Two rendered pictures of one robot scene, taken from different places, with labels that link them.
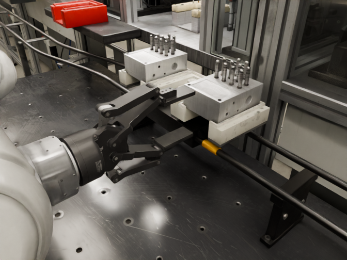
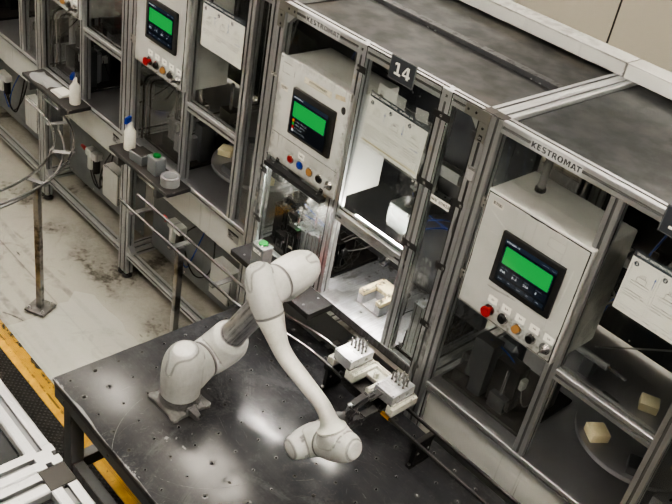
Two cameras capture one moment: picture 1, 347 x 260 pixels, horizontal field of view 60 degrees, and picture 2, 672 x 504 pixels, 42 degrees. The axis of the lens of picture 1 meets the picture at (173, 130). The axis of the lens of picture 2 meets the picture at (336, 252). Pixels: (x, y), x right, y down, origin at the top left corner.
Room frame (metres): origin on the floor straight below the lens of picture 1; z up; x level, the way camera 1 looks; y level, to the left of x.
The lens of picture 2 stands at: (-1.90, 0.64, 3.14)
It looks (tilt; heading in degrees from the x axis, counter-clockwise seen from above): 33 degrees down; 350
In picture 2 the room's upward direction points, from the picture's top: 11 degrees clockwise
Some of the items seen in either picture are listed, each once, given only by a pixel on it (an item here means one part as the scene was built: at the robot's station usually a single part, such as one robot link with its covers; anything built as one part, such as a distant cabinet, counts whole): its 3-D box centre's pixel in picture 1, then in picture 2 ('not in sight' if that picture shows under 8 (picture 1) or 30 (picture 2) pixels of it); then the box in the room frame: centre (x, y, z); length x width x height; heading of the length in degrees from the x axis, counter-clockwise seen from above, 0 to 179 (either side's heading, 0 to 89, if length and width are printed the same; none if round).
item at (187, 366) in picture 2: not in sight; (184, 368); (0.62, 0.70, 0.85); 0.18 x 0.16 x 0.22; 139
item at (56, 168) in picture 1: (49, 171); not in sight; (0.31, 0.17, 0.90); 0.09 x 0.06 x 0.09; 40
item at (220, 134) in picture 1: (184, 102); (370, 383); (0.63, -0.03, 0.84); 0.36 x 0.14 x 0.10; 39
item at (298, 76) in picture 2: not in sight; (328, 121); (1.34, 0.22, 1.60); 0.42 x 0.29 x 0.46; 39
